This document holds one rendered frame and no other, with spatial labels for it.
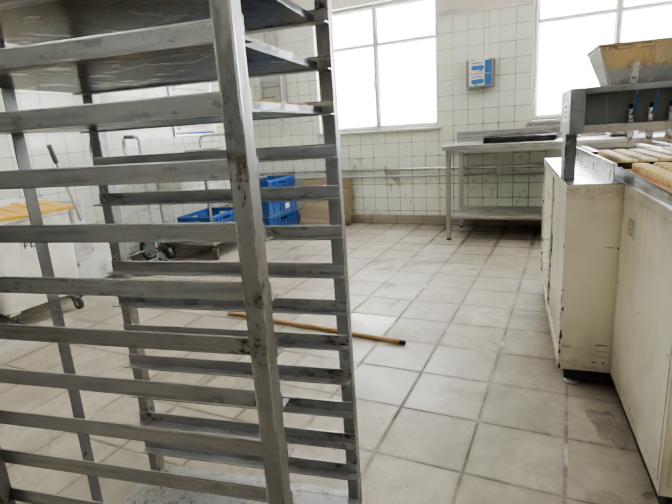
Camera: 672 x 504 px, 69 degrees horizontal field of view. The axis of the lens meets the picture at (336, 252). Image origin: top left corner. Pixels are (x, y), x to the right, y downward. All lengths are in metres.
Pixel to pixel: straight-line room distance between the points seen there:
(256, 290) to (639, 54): 1.69
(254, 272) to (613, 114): 1.67
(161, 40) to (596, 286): 1.78
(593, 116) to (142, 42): 1.68
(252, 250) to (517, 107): 4.73
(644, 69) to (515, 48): 3.29
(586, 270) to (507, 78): 3.44
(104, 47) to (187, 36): 0.13
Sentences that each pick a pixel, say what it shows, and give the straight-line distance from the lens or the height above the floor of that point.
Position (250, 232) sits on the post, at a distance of 0.68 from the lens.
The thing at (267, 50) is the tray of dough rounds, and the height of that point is 1.22.
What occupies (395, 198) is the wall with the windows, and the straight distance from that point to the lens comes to 5.61.
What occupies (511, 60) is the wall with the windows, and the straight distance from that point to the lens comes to 5.32.
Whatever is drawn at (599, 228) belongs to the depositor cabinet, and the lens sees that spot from 2.07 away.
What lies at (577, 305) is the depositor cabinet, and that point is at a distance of 2.15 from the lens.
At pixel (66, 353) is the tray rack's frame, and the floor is 0.63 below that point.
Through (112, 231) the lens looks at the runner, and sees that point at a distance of 0.84.
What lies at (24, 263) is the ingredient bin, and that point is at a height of 0.42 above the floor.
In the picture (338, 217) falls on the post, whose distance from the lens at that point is 1.11.
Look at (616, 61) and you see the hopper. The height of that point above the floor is 1.26.
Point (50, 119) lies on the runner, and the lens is 0.88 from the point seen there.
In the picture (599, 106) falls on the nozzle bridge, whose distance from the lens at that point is 2.11.
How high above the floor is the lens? 1.10
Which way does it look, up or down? 14 degrees down
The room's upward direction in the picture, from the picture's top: 4 degrees counter-clockwise
